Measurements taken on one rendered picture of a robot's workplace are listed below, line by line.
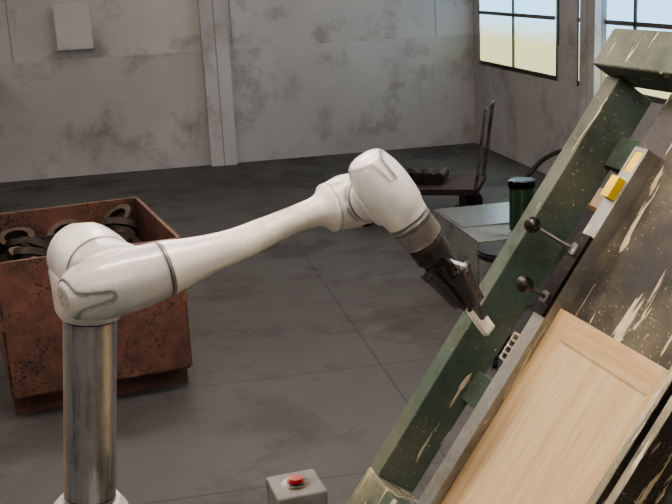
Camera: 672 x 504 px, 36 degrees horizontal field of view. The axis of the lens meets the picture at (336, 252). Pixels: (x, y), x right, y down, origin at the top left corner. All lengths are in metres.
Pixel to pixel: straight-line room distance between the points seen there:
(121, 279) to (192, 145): 10.29
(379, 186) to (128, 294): 0.52
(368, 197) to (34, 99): 10.14
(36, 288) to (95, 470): 3.18
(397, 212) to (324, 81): 10.20
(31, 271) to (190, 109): 7.01
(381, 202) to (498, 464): 0.62
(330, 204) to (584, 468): 0.70
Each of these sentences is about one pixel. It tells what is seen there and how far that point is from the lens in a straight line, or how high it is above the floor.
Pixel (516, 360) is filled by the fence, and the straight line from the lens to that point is 2.27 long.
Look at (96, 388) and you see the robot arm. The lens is 2.00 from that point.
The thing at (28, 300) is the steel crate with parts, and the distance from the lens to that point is 5.20.
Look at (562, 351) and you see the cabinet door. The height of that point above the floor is 1.29.
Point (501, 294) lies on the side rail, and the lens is 2.48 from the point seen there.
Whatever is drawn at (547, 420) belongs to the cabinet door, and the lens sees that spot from 2.15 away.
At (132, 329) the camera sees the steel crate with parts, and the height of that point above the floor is 0.39.
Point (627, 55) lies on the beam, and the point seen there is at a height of 1.86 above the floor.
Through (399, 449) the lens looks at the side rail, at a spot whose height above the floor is 0.97.
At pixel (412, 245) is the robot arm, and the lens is 2.00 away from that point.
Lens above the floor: 2.07
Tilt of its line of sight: 15 degrees down
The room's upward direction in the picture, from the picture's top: 3 degrees counter-clockwise
